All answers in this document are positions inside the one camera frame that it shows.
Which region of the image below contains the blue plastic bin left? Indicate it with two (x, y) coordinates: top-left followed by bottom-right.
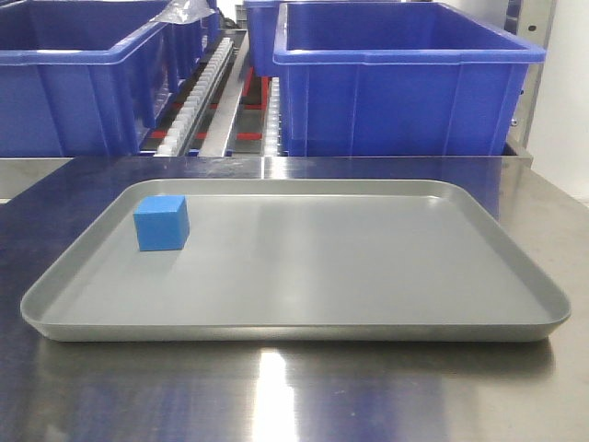
(1, 1), (219, 157)

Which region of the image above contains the white roller conveyor rail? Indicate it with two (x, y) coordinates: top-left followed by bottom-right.
(154, 38), (234, 157)

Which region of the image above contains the blue cube block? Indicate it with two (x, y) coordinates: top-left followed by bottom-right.
(133, 195), (190, 251)

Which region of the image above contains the metal shelf upright post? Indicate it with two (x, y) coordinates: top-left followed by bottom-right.
(505, 0), (557, 167)

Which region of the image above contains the right roller conveyor rail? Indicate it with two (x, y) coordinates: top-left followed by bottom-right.
(261, 77), (281, 157)

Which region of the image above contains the blue plastic bin right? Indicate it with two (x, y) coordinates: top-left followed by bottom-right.
(272, 1), (546, 157)

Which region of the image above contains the clear plastic bag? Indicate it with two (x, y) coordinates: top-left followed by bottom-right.
(153, 0), (214, 25)

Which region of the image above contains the blue plastic bin rear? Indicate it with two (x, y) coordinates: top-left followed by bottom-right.
(244, 0), (283, 77)

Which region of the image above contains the blue plastic bin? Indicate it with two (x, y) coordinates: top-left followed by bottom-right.
(1, 1), (219, 157)
(244, 0), (283, 77)
(272, 1), (546, 157)

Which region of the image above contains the grey plastic tray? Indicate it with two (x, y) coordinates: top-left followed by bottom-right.
(20, 179), (571, 342)

